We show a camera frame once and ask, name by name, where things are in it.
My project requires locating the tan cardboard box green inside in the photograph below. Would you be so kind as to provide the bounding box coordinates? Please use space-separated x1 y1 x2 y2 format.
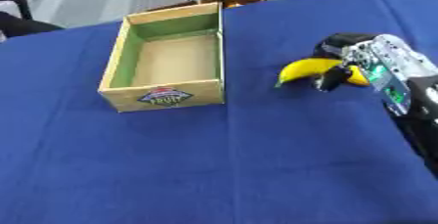
97 2 226 113

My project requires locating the yellow toy banana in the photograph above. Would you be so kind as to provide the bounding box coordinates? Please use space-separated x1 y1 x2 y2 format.
274 57 373 89

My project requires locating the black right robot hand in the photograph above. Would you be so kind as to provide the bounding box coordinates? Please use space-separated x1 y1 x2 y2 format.
309 32 380 93

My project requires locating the black chair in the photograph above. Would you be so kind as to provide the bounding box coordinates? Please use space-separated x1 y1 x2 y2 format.
0 0 66 39

